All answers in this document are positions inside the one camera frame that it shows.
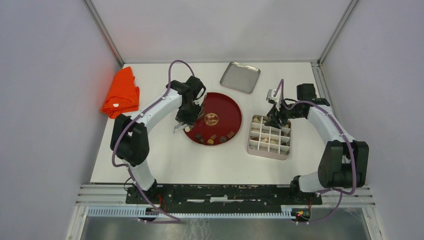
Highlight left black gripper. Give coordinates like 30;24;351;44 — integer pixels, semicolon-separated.
175;100;203;130

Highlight silver serving tongs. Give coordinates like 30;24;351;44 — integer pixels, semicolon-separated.
173;122;191;134

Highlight pink tin box with dividers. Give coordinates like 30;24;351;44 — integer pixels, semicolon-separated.
246;115;291;161

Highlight red round plate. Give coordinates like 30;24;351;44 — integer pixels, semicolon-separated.
185;92;243;147

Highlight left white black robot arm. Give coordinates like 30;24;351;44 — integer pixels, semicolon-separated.
110;76;206;204

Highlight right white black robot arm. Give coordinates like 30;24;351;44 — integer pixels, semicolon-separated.
265;80;369;204

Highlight dark round chocolate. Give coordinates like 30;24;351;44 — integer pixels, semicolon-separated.
219;136;228;144

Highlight brown chocolate piece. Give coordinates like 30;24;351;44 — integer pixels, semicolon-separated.
226;131;236;139

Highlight silver tin lid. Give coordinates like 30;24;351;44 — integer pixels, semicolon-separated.
219;61;261;94

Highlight orange folded cloth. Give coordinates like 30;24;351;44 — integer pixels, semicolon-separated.
100;66;140;119

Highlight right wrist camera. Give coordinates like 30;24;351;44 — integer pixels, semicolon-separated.
266;89;281;105

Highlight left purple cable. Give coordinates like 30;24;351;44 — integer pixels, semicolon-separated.
111;59;196;223

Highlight purple cable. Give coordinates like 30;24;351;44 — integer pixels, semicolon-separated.
272;78;358;223
111;59;196;223

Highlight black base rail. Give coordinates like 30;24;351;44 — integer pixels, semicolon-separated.
145;184;323;214

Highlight white slotted cable duct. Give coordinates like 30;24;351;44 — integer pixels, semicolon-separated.
87;206;294;220

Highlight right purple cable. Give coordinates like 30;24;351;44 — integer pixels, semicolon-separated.
272;78;358;223

